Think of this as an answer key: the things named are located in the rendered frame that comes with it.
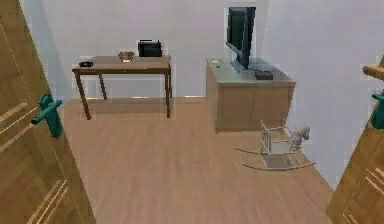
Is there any light wooden cabinet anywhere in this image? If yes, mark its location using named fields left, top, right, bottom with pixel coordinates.
left=205, top=57, right=297, bottom=134

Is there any black boxy radio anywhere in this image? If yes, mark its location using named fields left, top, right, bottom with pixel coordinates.
left=137, top=39, right=163, bottom=58

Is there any flat black box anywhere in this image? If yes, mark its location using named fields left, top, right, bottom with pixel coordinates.
left=254, top=70, right=275, bottom=81

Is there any black television set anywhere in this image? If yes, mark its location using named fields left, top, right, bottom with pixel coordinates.
left=225, top=6, right=257, bottom=74

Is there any brown wooden room door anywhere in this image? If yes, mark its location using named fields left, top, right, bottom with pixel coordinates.
left=0, top=0, right=98, bottom=224
left=325, top=54, right=384, bottom=224

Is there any green door handle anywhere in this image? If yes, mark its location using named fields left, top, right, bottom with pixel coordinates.
left=370, top=93, right=384, bottom=131
left=30, top=93, right=64, bottom=140

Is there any pale wooden rocking horse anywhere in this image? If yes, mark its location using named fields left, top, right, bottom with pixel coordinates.
left=235, top=119, right=317, bottom=172

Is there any brown wooden table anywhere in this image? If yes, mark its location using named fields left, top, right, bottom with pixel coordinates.
left=71, top=54, right=173, bottom=121

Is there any brown bowl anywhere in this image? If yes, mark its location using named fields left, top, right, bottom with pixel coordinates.
left=117, top=50, right=135, bottom=63

